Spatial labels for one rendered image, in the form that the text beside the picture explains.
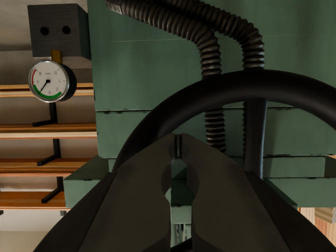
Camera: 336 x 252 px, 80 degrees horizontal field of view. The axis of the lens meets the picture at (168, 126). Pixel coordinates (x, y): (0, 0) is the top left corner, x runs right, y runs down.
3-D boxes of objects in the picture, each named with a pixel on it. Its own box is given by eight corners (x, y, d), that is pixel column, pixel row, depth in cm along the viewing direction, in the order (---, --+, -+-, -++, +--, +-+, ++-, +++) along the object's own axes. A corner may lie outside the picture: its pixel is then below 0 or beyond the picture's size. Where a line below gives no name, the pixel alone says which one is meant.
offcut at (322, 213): (333, 203, 40) (331, 224, 40) (343, 198, 41) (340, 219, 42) (315, 196, 42) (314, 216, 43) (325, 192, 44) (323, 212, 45)
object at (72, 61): (76, 1, 31) (80, 56, 32) (104, 28, 43) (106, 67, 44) (22, 3, 31) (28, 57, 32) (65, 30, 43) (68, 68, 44)
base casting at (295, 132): (344, 106, 35) (339, 157, 37) (239, 101, 92) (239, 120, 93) (91, 111, 37) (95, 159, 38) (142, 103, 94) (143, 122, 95)
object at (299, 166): (326, 156, 37) (324, 177, 37) (271, 135, 57) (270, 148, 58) (108, 159, 38) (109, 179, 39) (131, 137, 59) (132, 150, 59)
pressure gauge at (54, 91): (65, 45, 29) (70, 102, 30) (77, 51, 33) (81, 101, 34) (22, 46, 29) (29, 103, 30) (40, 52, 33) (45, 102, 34)
